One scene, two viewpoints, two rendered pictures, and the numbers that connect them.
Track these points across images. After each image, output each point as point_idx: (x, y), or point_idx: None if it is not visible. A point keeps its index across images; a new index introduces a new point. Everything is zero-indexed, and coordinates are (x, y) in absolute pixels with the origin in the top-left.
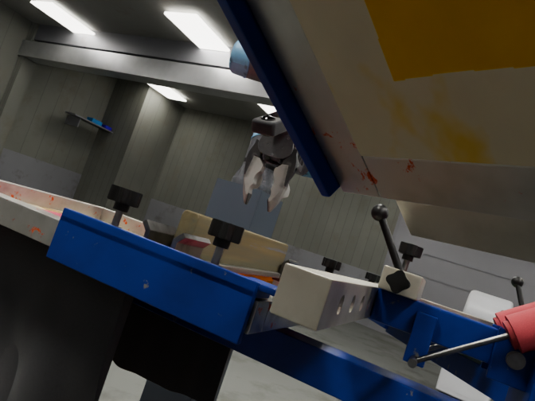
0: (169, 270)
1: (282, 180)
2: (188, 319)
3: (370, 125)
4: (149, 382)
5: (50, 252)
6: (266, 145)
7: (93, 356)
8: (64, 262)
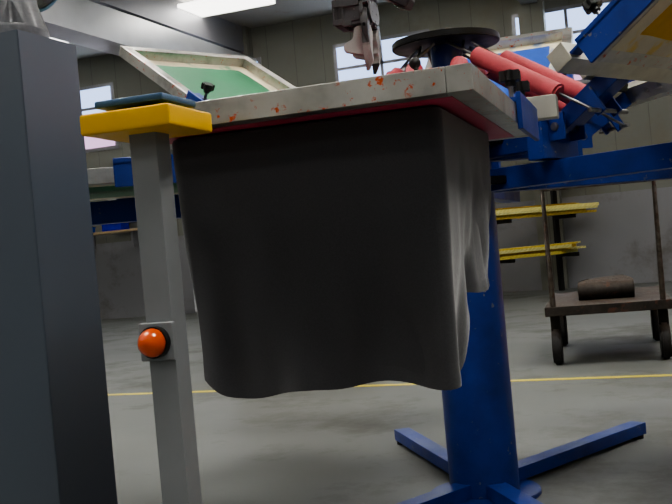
0: (532, 114)
1: (379, 44)
2: (536, 136)
3: (623, 42)
4: (56, 413)
5: (523, 124)
6: (372, 13)
7: (490, 197)
8: (525, 128)
